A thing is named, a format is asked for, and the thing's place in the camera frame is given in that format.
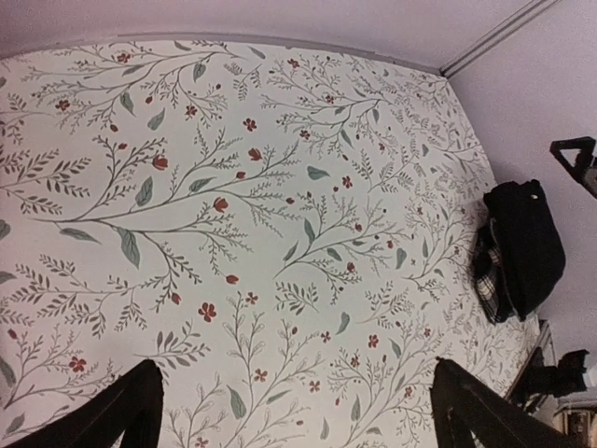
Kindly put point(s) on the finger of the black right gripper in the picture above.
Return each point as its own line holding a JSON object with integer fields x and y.
{"x": 578, "y": 158}

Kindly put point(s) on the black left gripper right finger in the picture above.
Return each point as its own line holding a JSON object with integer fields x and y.
{"x": 465, "y": 410}

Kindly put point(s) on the aluminium frame post right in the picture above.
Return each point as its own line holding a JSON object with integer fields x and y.
{"x": 490, "y": 40}

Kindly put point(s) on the black white plaid garment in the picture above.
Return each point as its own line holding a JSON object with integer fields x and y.
{"x": 487, "y": 277}

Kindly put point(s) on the floral patterned table cover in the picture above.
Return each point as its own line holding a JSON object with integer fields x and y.
{"x": 286, "y": 233}

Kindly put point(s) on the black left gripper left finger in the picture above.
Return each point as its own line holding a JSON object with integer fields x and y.
{"x": 128, "y": 411}

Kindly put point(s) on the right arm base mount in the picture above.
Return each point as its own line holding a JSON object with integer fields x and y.
{"x": 567, "y": 377}

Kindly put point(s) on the black garment with logo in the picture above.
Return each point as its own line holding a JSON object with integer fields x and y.
{"x": 530, "y": 249}

